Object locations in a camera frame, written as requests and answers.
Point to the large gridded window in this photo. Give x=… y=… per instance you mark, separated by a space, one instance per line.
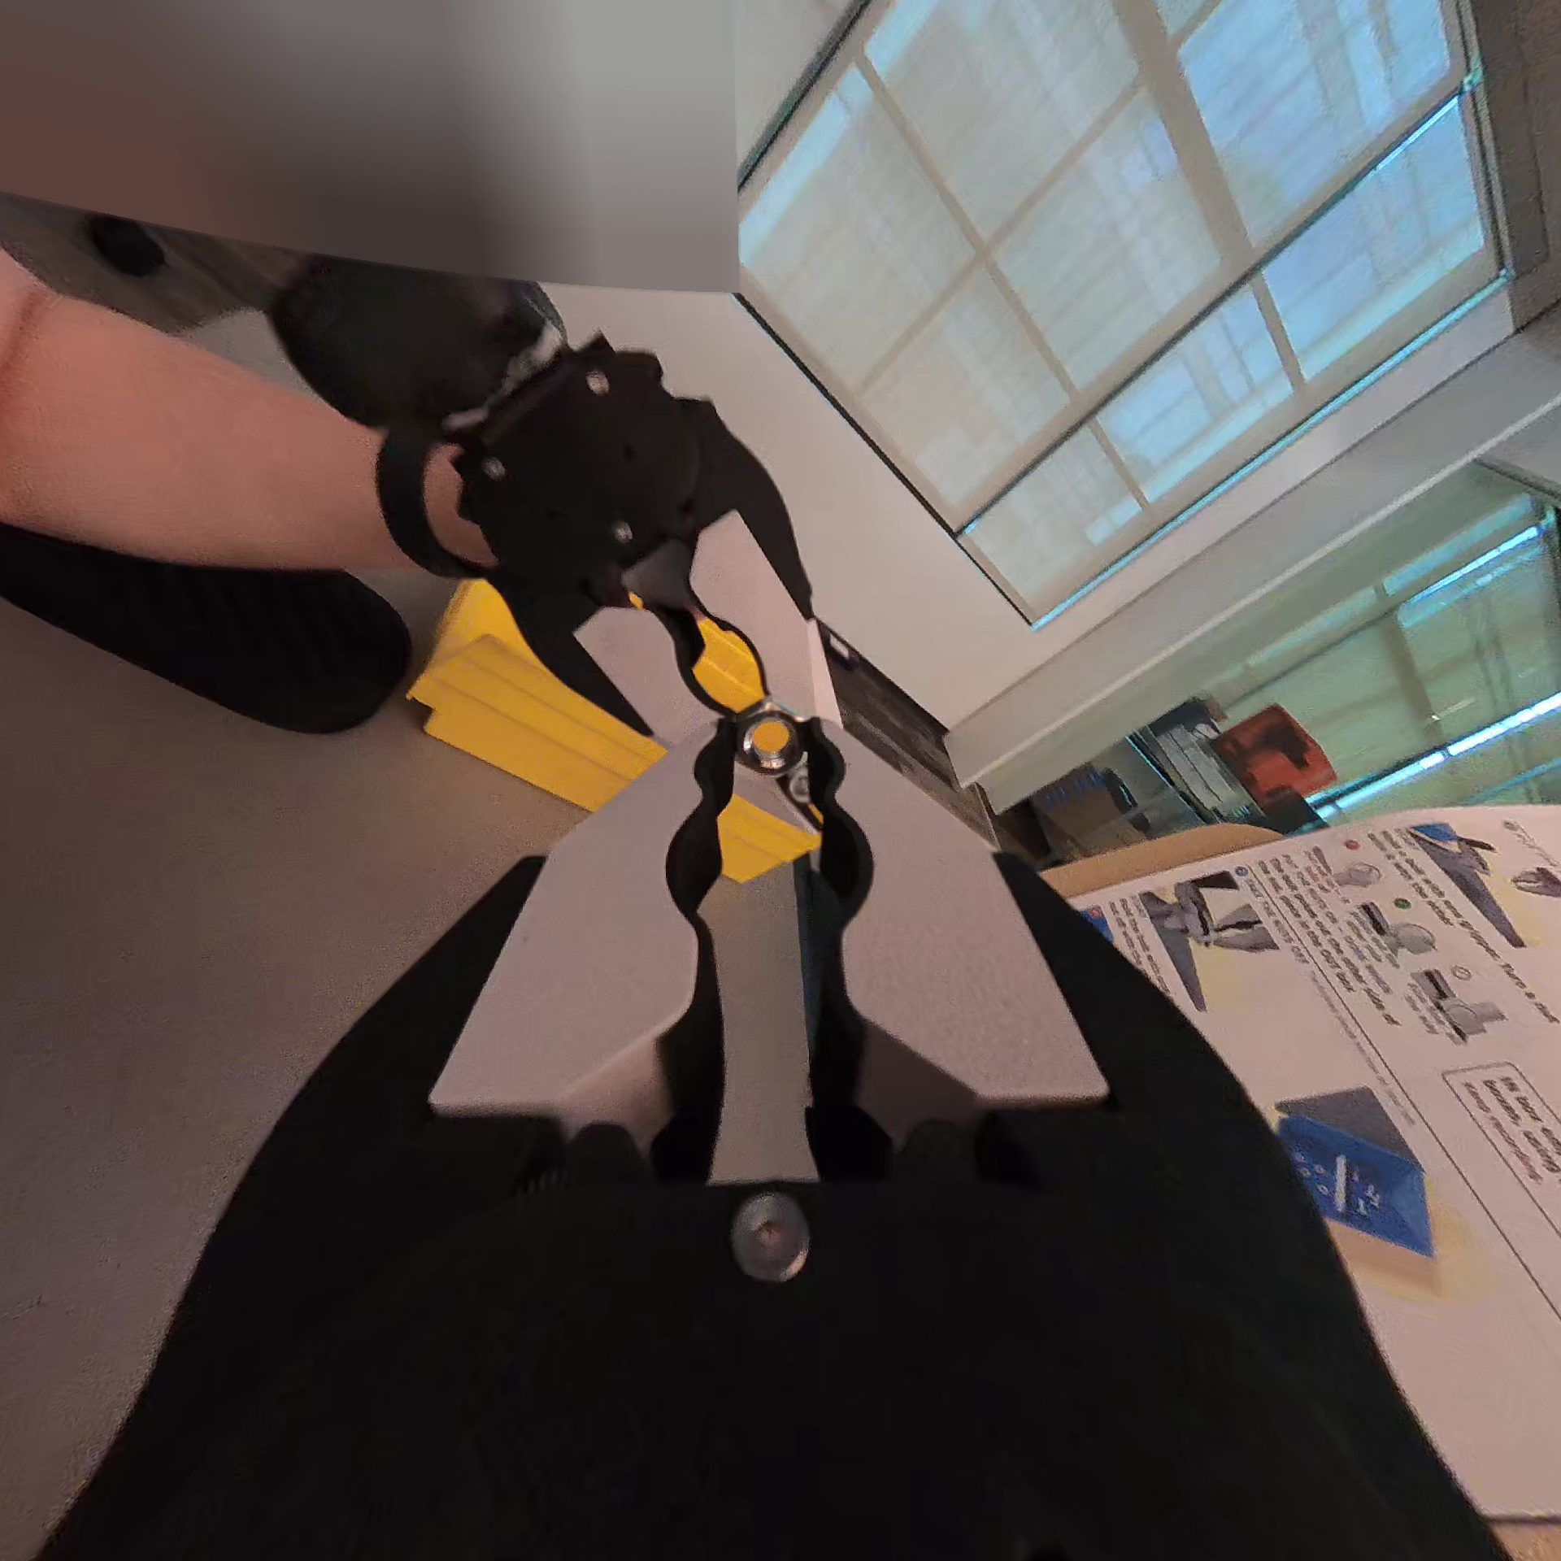
x=975 y=219

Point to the orange hooded printer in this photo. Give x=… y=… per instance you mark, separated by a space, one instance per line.
x=1275 y=745

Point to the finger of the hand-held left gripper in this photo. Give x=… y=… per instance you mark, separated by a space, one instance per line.
x=762 y=586
x=615 y=658

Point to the instruction sheet on wooden board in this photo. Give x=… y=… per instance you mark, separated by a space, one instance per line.
x=1158 y=853

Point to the person's left forearm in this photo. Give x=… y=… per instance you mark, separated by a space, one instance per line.
x=182 y=426

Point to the printed instruction sheet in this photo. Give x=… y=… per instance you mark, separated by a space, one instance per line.
x=1342 y=1037

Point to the silver hex nut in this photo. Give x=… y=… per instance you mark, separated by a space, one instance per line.
x=765 y=762

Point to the black wristband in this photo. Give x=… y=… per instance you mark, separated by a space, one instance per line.
x=409 y=511

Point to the metal storage shelf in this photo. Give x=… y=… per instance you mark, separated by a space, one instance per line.
x=1133 y=792

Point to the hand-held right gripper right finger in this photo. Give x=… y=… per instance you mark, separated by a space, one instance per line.
x=975 y=976

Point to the yellow plastic bin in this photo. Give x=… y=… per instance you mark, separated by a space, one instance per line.
x=537 y=719

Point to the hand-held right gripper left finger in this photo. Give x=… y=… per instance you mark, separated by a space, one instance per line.
x=572 y=976

